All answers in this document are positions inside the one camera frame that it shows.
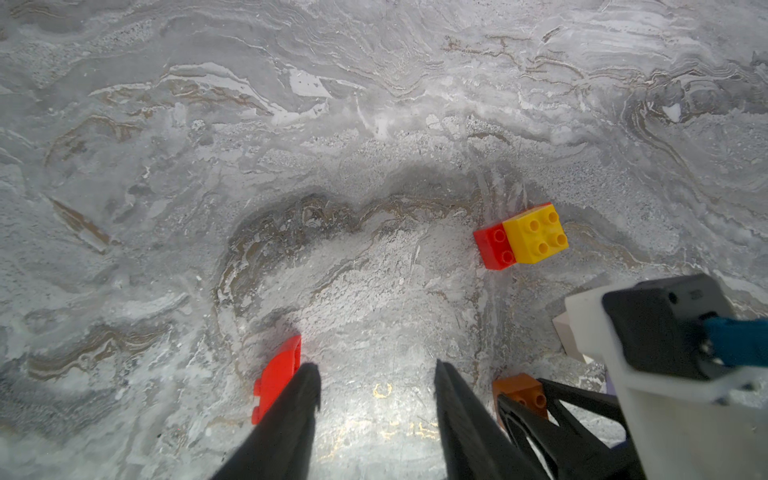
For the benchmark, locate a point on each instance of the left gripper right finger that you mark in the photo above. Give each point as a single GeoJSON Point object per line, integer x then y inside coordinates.
{"type": "Point", "coordinates": [474, 446]}

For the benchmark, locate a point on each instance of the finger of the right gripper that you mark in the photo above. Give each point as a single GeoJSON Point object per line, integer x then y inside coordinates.
{"type": "Point", "coordinates": [561, 444]}

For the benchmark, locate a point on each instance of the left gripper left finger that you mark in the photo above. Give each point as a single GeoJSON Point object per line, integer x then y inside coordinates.
{"type": "Point", "coordinates": [280, 446]}

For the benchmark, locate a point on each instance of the orange 2x2 lego brick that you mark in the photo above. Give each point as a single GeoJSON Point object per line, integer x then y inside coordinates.
{"type": "Point", "coordinates": [523, 389]}

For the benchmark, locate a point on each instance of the small red lego brick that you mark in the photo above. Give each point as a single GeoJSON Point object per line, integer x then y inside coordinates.
{"type": "Point", "coordinates": [276, 376]}

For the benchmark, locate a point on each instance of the red 2x4 lego brick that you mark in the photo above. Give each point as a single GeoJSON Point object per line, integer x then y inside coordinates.
{"type": "Point", "coordinates": [494, 247]}

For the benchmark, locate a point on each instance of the yellow 2x2 lego brick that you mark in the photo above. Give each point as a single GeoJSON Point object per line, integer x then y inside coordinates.
{"type": "Point", "coordinates": [535, 234]}

